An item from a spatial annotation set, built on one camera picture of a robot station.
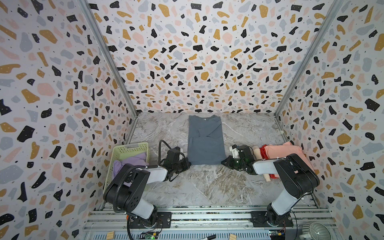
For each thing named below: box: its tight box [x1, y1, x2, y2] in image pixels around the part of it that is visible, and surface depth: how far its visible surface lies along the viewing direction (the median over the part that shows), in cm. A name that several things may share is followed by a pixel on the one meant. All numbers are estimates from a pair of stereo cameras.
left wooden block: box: [107, 231, 115, 240], surface depth 70 cm
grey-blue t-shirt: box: [187, 114, 226, 165], surface depth 107 cm
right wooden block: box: [228, 233, 237, 240], surface depth 70 cm
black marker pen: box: [207, 234, 217, 240], surface depth 71 cm
